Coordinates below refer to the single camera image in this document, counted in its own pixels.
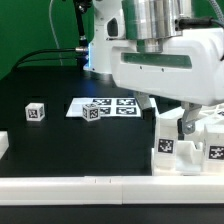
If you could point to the small white tagged block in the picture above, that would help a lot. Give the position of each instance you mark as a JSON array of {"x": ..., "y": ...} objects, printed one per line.
[{"x": 35, "y": 111}]

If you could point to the white part at left edge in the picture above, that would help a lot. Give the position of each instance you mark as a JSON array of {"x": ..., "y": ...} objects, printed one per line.
[{"x": 4, "y": 143}]

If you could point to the white sheet with tags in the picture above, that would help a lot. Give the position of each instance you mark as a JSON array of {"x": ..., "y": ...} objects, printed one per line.
[{"x": 109, "y": 107}]

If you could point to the white tagged cube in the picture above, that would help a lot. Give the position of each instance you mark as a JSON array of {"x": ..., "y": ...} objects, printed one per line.
[{"x": 90, "y": 112}]

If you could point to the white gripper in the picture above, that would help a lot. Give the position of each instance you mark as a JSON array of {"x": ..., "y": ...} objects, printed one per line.
[{"x": 190, "y": 68}]

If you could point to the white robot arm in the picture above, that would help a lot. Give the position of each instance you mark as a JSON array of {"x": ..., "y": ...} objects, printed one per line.
[{"x": 149, "y": 21}]

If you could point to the white chair back assembly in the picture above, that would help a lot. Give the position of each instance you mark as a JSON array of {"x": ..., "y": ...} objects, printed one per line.
[{"x": 207, "y": 115}]

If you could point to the white front barrier rail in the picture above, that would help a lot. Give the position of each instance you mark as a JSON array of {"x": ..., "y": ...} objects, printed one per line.
[{"x": 112, "y": 190}]

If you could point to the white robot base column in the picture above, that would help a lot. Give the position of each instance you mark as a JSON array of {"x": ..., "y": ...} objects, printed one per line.
[{"x": 109, "y": 31}]

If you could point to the white chair seat frame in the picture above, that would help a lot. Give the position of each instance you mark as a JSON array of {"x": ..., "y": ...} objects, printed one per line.
[{"x": 189, "y": 158}]

